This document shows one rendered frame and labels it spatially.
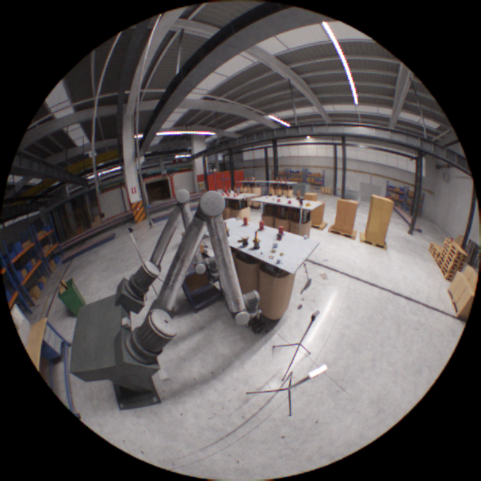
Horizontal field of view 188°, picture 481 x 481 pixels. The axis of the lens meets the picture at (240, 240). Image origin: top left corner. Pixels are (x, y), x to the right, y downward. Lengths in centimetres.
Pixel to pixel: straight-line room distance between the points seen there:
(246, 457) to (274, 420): 65
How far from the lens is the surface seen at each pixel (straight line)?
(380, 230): 597
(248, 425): 222
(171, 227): 164
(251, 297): 115
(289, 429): 227
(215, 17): 897
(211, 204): 79
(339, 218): 602
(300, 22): 307
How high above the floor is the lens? 219
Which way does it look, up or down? 26 degrees down
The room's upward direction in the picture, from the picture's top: 5 degrees counter-clockwise
